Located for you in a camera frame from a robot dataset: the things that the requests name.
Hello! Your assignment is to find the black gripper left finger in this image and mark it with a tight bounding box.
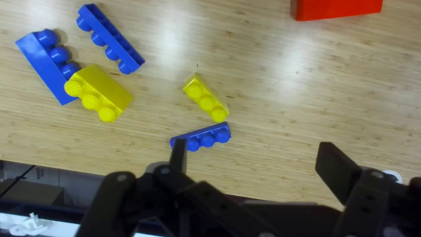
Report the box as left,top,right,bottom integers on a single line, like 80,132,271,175
76,139,282,237

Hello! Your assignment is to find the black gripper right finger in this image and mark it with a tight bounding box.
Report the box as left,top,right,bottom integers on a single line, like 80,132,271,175
316,142,421,237

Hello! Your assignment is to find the small yellow narrow brick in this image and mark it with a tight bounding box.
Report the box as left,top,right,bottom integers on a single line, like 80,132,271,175
183,73,229,122

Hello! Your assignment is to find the blue three-stud narrow brick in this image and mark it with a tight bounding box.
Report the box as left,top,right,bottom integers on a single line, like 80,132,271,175
170,122,232,151

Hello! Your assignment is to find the large yellow brick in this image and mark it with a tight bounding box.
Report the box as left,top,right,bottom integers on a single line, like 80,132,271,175
64,64,134,122

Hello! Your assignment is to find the large blue brick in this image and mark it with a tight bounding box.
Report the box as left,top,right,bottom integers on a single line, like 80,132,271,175
16,28,79,105

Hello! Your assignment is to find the long blue narrow brick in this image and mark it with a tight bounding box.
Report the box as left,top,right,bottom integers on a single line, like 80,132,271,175
76,3,145,75

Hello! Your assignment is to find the red brick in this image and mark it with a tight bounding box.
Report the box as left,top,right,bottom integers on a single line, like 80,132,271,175
292,0,384,21

